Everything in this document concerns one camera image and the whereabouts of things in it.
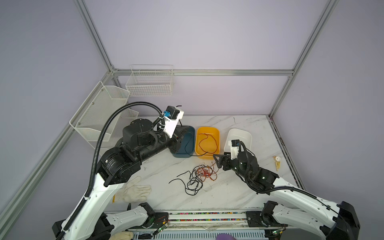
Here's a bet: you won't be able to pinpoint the upper white mesh shelf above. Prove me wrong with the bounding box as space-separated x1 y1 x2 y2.
69 82 130 142

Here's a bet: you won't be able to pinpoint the white plastic tub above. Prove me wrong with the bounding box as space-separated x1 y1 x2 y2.
224 129 253 152

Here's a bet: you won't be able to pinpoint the white cotton glove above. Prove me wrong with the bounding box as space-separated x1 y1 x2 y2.
113 176 152 204

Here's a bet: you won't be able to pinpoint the yellow toy figure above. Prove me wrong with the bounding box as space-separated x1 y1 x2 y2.
274 156 282 171

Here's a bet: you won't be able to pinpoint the purple object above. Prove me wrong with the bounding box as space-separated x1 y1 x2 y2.
216 234 236 240

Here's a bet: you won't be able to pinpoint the white wire basket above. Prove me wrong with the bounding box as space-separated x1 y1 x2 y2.
126 65 174 97

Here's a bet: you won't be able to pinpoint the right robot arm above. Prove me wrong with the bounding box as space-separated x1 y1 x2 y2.
213 140 361 240

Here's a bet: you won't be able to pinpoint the teal plastic tub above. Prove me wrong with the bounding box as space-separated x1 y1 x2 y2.
173 125 196 158

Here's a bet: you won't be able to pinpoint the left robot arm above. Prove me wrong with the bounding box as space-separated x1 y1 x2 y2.
52 102 184 240

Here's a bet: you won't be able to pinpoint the cream cloth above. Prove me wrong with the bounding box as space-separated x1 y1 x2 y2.
109 232 134 240

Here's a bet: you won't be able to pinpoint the aluminium front rail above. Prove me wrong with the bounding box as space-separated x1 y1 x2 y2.
83 208 328 232

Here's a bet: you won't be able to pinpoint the yellow plastic tub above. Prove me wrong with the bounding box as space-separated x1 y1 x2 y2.
195 127 221 161

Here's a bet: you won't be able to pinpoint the lower white mesh shelf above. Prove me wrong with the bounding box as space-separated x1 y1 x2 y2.
89 107 139 151

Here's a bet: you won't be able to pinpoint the red cable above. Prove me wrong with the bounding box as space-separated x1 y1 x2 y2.
197 133 219 156

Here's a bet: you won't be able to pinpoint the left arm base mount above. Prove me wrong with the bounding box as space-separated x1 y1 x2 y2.
130 203 170 230

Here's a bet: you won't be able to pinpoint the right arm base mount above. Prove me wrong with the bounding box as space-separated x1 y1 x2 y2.
246 201 287 228

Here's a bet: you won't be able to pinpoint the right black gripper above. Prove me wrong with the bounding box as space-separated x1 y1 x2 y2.
211 150 251 181

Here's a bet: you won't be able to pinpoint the white mesh shelf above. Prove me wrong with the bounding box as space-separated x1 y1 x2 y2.
69 82 130 142
89 107 139 151

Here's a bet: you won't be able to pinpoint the red cables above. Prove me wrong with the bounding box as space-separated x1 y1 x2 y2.
196 163 219 182

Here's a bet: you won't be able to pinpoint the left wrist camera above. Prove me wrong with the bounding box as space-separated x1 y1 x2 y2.
164 106 184 139

